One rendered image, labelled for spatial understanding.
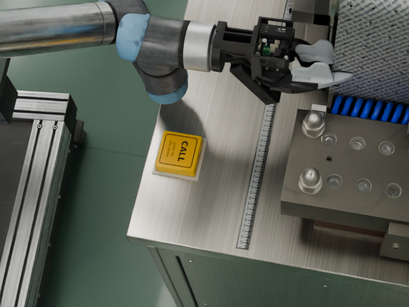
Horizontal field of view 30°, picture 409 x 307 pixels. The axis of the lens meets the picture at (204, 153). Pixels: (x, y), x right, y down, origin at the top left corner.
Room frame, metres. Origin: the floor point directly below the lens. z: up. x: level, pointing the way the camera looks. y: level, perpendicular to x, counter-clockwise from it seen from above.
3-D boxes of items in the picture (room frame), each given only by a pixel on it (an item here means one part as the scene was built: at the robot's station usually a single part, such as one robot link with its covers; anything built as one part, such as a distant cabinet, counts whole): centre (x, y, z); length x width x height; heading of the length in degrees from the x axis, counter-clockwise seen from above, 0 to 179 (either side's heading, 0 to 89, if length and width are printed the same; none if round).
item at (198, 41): (0.65, -0.03, 1.11); 0.08 x 0.05 x 0.08; 157
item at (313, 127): (0.52, -0.18, 1.05); 0.04 x 0.04 x 0.04
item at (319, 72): (0.56, -0.20, 1.11); 0.09 x 0.03 x 0.06; 66
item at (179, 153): (0.57, 0.04, 0.91); 0.07 x 0.07 x 0.02; 67
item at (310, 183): (0.42, -0.15, 1.05); 0.04 x 0.04 x 0.04
